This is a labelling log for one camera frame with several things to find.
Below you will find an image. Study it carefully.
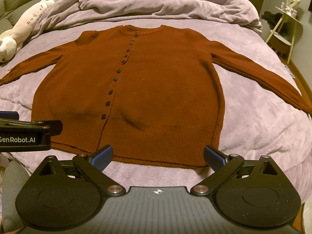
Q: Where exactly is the rust brown knit cardigan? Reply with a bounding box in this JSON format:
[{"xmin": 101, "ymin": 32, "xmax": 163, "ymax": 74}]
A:
[{"xmin": 1, "ymin": 25, "xmax": 311, "ymax": 168}]

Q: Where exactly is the lilac fleece bed sheet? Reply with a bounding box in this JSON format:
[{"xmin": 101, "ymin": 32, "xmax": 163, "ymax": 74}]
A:
[{"xmin": 1, "ymin": 19, "xmax": 311, "ymax": 202}]

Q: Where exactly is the white plush toy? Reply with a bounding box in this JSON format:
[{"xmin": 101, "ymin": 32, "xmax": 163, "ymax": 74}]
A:
[{"xmin": 1, "ymin": 0, "xmax": 54, "ymax": 63}]

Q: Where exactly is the green padded headboard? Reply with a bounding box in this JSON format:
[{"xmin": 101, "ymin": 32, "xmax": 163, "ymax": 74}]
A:
[{"xmin": 0, "ymin": 0, "xmax": 59, "ymax": 35}]

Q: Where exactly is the yellow-legged side table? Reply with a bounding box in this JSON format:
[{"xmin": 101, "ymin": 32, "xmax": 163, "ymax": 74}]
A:
[{"xmin": 265, "ymin": 6, "xmax": 301, "ymax": 64}]

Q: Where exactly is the crumpled lilac duvet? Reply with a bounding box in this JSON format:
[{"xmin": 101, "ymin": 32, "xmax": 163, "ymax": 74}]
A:
[{"xmin": 31, "ymin": 0, "xmax": 262, "ymax": 39}]

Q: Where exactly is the paper-wrapped flower bouquet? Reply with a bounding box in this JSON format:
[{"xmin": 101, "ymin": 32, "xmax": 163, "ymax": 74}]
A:
[{"xmin": 280, "ymin": 0, "xmax": 301, "ymax": 18}]

